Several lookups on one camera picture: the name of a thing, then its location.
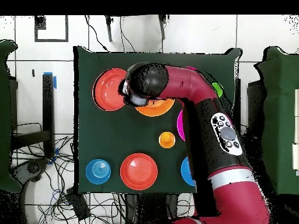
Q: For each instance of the red-orange plastic bowl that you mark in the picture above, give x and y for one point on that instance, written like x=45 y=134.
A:
x=139 y=171
x=107 y=89

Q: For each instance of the dark green tablecloth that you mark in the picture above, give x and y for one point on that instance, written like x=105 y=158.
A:
x=105 y=128

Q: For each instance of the large pink bowl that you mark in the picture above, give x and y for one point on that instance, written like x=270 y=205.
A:
x=180 y=126

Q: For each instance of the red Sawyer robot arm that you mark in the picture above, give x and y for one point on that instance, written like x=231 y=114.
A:
x=210 y=140

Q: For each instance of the small translucent blue bowl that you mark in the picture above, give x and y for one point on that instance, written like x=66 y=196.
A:
x=98 y=171

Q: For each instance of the orange plastic cup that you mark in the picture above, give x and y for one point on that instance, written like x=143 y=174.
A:
x=167 y=140

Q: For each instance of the black square frame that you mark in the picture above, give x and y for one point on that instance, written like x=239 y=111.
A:
x=66 y=30

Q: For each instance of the black stand with blue tape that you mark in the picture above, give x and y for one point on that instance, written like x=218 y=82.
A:
x=48 y=105

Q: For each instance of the green cloth side table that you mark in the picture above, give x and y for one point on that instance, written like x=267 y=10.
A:
x=278 y=93
x=4 y=116

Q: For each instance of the green plastic cup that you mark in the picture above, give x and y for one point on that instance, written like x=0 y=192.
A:
x=217 y=89

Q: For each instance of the large blue bowl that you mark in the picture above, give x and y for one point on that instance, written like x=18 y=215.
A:
x=186 y=171

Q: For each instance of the large orange bowl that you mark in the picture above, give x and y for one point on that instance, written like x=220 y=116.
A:
x=155 y=110

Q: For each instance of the small crimson bowl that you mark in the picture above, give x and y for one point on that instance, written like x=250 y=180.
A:
x=191 y=68

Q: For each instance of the black pedestal base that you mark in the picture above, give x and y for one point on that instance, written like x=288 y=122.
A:
x=151 y=207

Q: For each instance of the black tripod leg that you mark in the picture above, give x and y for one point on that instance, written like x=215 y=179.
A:
x=162 y=28
x=109 y=30

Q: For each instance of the black power brick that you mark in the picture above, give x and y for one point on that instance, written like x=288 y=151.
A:
x=78 y=205

